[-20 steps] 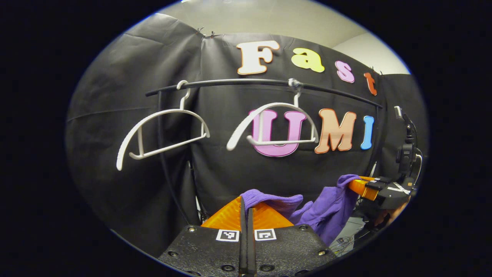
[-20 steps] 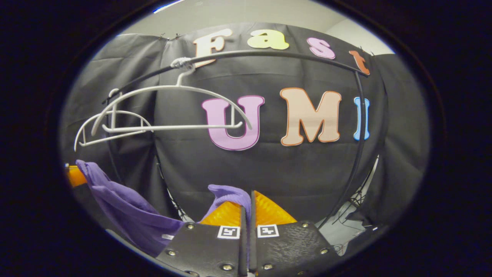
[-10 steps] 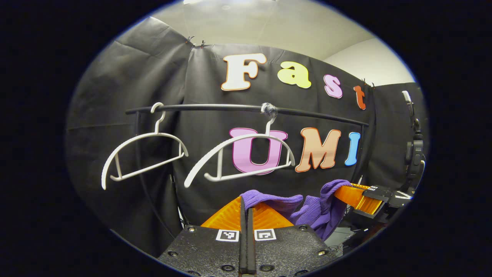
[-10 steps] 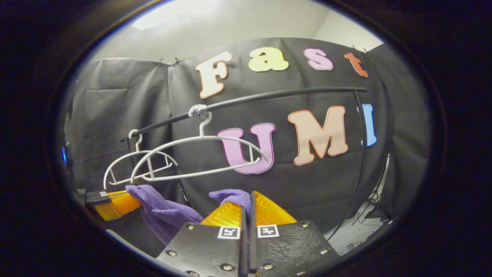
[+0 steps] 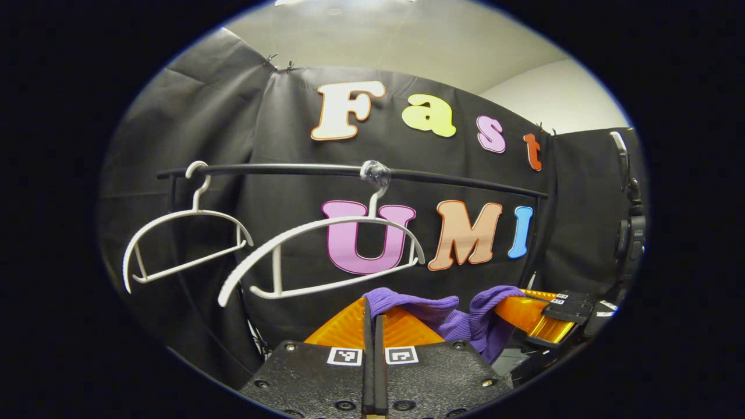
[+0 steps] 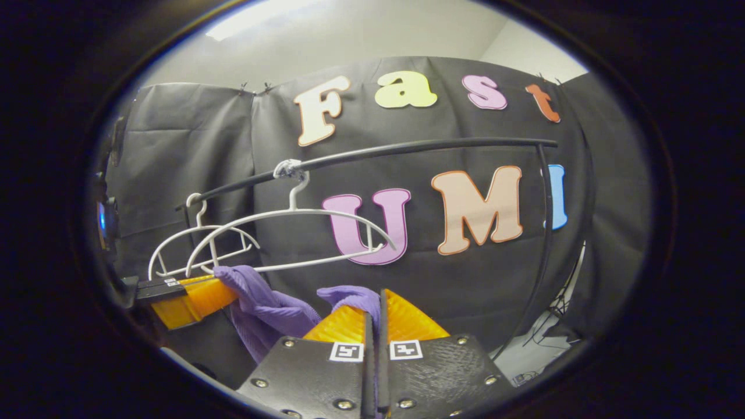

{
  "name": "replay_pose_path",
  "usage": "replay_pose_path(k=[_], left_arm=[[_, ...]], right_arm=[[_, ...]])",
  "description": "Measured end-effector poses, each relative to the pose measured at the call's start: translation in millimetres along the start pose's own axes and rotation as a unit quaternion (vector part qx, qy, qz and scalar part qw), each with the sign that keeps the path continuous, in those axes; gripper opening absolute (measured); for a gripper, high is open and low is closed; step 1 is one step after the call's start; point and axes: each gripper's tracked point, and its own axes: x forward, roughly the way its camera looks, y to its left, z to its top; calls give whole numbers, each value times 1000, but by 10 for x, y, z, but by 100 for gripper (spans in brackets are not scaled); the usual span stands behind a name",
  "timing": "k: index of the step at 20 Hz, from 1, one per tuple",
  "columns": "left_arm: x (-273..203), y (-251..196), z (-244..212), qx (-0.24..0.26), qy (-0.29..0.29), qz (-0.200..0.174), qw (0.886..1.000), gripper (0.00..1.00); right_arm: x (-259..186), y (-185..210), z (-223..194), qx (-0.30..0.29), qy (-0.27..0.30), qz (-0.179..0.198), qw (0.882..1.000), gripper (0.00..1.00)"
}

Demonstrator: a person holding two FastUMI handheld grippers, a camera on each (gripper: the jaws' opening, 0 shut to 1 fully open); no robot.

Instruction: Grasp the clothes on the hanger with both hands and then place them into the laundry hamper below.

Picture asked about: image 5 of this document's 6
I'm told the purple ribbed knit top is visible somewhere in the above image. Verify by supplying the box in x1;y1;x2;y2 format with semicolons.
364;285;527;366

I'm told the black clothes rack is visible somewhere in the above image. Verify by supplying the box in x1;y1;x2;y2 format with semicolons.
156;163;551;356

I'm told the white plastic hanger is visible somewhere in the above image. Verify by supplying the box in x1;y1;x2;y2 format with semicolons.
122;161;255;294

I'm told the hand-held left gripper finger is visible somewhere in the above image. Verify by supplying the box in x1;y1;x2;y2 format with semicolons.
240;297;376;419
375;306;514;419

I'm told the white hanger with taped hook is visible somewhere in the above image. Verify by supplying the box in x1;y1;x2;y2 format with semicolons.
217;185;427;308

